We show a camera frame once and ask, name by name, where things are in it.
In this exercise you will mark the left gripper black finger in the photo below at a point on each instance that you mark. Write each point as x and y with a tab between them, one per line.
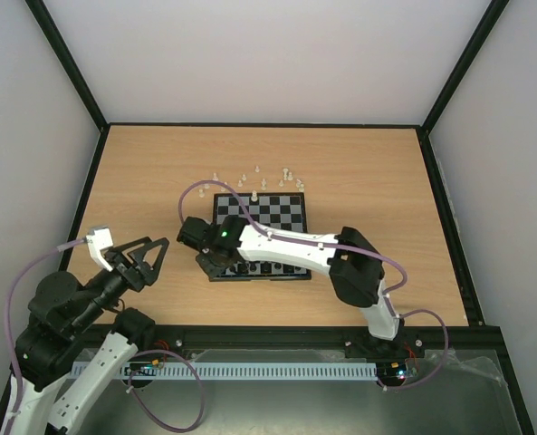
122	249
149	257

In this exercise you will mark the black king chess piece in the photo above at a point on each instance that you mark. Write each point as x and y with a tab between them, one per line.
265	269

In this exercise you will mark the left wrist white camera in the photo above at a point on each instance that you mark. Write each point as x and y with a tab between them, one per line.
98	239

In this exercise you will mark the black and white chessboard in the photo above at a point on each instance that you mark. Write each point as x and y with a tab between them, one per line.
279	210

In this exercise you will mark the white chess piece cluster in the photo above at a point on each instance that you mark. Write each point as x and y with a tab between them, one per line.
287	174

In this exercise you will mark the white slotted cable duct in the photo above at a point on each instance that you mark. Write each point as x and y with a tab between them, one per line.
249	371

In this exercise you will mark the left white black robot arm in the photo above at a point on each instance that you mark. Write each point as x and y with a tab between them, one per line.
61	312

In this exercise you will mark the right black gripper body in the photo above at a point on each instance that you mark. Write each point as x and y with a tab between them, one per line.
212	264

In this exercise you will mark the black aluminium frame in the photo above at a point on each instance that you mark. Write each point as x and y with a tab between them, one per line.
476	335

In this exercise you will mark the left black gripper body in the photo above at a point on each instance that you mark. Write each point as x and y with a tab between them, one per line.
138	279

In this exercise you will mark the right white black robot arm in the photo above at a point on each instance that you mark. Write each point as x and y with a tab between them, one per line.
347	259

